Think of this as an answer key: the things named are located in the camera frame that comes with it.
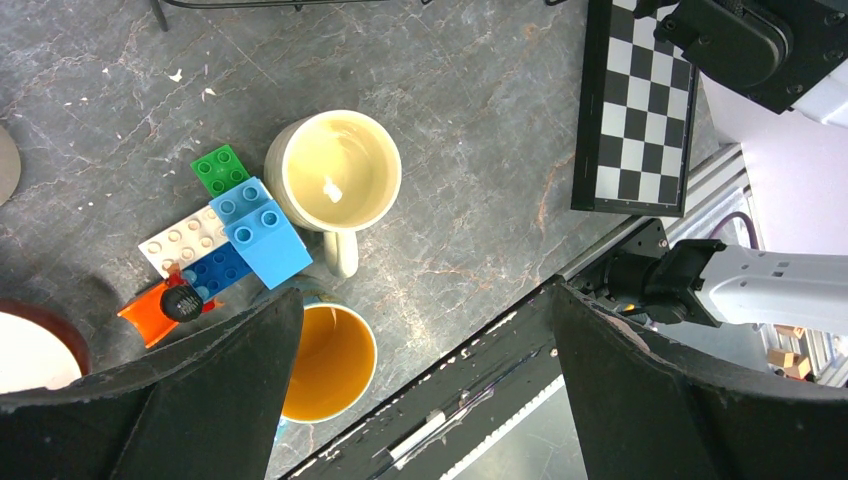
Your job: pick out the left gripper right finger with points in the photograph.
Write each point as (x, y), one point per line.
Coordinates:
(648, 407)

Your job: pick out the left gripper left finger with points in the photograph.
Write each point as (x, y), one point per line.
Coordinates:
(204, 407)

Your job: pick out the blue mug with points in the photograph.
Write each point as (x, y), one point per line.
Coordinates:
(336, 358)

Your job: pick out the red mug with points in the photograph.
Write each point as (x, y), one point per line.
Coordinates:
(39, 349)

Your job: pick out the cream cup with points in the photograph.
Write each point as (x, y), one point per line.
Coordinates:
(336, 173)

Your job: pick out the pink mug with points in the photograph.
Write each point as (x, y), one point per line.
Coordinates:
(10, 166)

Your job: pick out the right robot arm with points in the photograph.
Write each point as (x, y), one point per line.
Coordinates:
(782, 55)

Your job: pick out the toy block structure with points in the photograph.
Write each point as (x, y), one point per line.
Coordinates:
(241, 231)

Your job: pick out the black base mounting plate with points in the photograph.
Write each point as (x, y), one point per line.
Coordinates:
(435, 420)

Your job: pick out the checkerboard calibration board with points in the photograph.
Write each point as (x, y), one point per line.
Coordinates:
(635, 122)

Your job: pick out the slotted cable duct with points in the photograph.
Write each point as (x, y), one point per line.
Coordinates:
(504, 429)

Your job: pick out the black wire dish rack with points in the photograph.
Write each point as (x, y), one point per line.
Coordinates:
(297, 5)

